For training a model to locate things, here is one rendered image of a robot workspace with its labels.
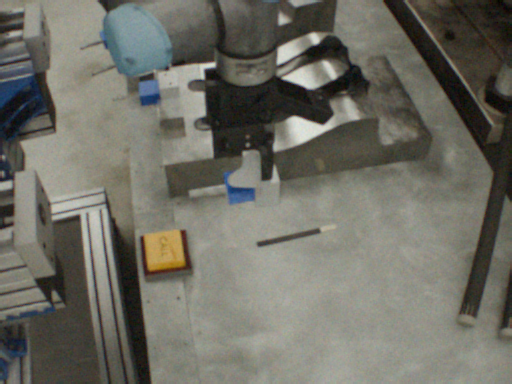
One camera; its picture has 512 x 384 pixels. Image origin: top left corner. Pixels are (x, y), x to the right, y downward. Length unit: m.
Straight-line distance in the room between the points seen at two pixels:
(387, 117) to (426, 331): 0.42
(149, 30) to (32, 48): 0.61
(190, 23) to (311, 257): 0.49
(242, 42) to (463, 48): 0.93
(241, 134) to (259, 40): 0.15
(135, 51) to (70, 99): 1.99
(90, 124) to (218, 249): 1.52
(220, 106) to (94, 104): 1.79
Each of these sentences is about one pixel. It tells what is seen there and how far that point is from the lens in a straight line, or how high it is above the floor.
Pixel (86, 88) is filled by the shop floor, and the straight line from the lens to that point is 2.54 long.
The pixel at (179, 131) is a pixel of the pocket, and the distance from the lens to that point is 1.00.
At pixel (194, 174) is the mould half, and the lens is 0.94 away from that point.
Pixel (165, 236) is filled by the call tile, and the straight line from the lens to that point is 0.89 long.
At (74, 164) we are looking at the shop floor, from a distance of 2.21.
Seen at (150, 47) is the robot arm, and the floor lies 1.26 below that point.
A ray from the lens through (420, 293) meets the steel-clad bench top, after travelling 0.90.
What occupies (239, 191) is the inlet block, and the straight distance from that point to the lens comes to 0.79.
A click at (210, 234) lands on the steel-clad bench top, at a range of 0.92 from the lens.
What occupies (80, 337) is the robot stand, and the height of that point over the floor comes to 0.21.
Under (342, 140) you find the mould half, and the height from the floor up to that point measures 0.89.
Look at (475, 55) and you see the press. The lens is 1.43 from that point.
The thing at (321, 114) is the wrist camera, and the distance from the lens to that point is 0.72.
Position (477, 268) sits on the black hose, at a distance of 0.90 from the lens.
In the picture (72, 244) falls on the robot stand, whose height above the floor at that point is 0.21.
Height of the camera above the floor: 1.56
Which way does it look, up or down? 51 degrees down
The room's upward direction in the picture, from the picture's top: straight up
